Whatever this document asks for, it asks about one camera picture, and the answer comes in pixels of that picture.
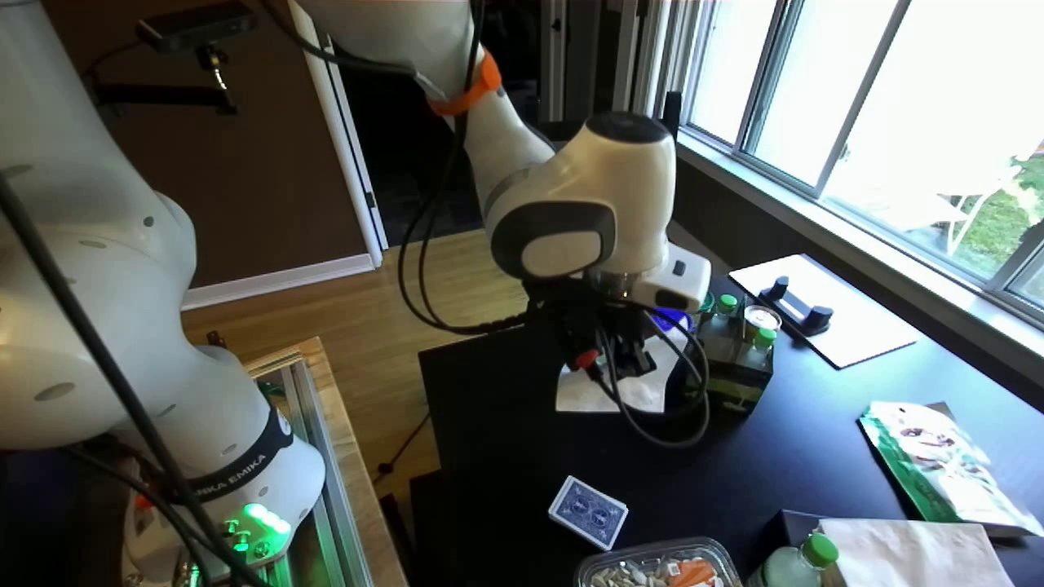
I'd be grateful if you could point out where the white paper napkin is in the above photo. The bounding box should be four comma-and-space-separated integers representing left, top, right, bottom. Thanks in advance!
556, 369, 669, 414

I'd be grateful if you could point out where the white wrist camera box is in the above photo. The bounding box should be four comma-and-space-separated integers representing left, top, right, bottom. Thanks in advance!
632, 244, 712, 311

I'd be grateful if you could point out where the clear plastic food container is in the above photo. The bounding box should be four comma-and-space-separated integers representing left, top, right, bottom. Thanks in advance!
576, 538, 745, 587

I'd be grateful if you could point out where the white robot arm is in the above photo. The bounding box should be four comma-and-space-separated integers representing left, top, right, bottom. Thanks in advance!
0, 0, 709, 587

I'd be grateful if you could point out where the small green cap bottle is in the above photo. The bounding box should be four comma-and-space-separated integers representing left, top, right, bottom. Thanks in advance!
745, 325, 777, 367

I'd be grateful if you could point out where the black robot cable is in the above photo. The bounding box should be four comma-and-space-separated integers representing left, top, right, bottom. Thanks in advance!
0, 42, 716, 587

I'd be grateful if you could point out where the blue playing card deck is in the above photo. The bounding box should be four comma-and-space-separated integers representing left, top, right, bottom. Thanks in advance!
548, 477, 629, 552

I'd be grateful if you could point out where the green white snack bag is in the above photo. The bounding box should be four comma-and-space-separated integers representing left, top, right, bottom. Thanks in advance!
859, 400, 1044, 538

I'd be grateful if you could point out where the green cap bottle foreground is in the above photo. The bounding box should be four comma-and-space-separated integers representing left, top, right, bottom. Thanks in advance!
757, 533, 839, 587

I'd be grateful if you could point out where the black handle tool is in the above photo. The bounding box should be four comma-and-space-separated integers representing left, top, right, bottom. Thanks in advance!
762, 276, 832, 336

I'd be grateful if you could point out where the black wooden chair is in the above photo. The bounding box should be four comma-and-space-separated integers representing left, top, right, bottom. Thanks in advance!
663, 91, 681, 138

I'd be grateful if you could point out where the black green box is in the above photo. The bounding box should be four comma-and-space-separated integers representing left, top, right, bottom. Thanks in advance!
705, 341, 774, 412

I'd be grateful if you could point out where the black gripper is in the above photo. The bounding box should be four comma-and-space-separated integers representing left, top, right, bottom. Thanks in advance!
530, 281, 655, 371

